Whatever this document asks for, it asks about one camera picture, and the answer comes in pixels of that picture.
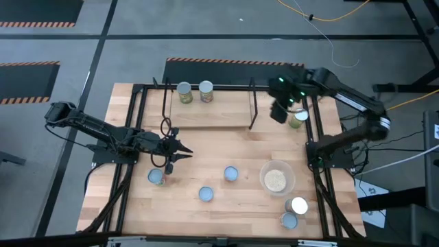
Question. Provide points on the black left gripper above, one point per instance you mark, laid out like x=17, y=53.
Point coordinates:
x=157, y=145

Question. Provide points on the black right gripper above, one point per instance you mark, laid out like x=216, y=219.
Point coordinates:
x=279, y=114

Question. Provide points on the tall green oranges can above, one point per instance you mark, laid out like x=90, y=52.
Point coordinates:
x=297, y=120

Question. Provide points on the tall mixed fruit can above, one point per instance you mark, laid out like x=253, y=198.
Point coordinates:
x=156, y=176

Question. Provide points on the short yellow pink-dotted can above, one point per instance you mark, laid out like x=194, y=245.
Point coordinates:
x=206, y=194

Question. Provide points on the short mandarin oranges can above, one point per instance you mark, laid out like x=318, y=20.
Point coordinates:
x=231, y=173

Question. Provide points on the tall green peaches can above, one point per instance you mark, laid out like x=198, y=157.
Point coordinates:
x=185, y=94

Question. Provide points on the tall peaches can blue base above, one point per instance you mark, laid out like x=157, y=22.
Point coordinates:
x=206, y=92

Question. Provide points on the tall teal tomatoes can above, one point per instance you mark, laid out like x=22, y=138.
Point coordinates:
x=297, y=206

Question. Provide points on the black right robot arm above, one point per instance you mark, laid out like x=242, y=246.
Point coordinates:
x=346, y=92

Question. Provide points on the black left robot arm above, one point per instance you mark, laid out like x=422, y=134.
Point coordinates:
x=96, y=127

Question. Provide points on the white translucent bowl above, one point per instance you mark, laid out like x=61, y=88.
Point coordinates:
x=289, y=171

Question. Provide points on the beige grains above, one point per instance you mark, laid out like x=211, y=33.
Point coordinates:
x=275, y=180

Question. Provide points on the black hazard-striped floor mat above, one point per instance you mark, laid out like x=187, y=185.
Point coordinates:
x=223, y=73
x=27, y=82
x=37, y=10

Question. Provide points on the small silver-lidded can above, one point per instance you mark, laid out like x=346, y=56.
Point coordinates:
x=289, y=220

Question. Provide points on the white printed sheet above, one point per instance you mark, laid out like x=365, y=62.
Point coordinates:
x=372, y=206

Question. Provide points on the black upright box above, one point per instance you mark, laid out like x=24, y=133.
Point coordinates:
x=432, y=154

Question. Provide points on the black floor furniture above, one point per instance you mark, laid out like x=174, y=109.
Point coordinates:
x=411, y=223

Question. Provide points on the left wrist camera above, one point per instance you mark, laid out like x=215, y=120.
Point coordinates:
x=168, y=168

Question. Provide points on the black aluminium table frame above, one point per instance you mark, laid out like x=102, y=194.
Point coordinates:
x=141, y=113

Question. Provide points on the wooden shelf with black frame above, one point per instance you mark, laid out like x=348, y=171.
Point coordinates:
x=219, y=113

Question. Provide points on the black rig leg frame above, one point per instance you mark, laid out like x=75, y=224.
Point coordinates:
x=394, y=88

